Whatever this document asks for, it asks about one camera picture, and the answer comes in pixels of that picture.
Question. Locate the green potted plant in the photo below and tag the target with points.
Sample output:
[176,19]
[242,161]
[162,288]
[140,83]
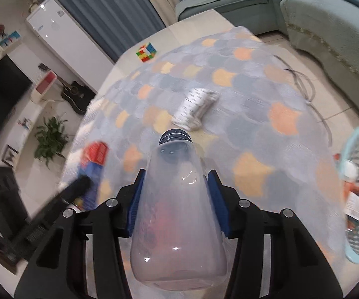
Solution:
[51,137]

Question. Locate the blue wall picture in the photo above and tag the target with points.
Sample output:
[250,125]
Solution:
[10,39]

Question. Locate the teal corner sofa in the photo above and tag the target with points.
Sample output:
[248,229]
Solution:
[329,31]

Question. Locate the clear plastic bottle blue cap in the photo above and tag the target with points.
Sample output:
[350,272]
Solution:
[179,224]

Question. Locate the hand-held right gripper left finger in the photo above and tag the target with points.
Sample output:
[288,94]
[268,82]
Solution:
[135,205]

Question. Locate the black acoustic guitar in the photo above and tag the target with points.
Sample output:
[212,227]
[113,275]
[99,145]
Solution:
[75,93]

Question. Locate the pink and white appliance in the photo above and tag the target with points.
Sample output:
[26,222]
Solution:
[43,85]

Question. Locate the colourful puzzle cube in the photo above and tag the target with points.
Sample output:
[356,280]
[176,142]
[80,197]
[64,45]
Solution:
[146,52]

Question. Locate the white television cabinet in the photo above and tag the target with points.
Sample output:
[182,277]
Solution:
[26,137]

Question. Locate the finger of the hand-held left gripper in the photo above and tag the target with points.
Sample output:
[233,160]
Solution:
[70,193]

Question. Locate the small standing picture frame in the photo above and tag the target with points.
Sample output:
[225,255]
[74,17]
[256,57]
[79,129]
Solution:
[10,154]

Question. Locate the grey orange scale-pattern tablecloth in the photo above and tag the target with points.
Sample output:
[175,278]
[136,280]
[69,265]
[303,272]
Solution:
[245,115]

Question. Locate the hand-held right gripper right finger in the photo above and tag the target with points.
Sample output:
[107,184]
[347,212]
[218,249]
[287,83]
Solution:
[220,205]

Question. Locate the red and blue small carton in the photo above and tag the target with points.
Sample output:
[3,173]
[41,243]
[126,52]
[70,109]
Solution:
[96,154]

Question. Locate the black box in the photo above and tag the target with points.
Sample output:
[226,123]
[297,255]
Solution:
[1,193]

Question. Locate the black television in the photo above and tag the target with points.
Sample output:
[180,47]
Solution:
[1,99]

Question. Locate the white standing air conditioner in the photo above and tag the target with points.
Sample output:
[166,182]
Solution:
[70,43]

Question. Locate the orange flat box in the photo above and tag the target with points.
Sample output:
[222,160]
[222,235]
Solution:
[337,157]

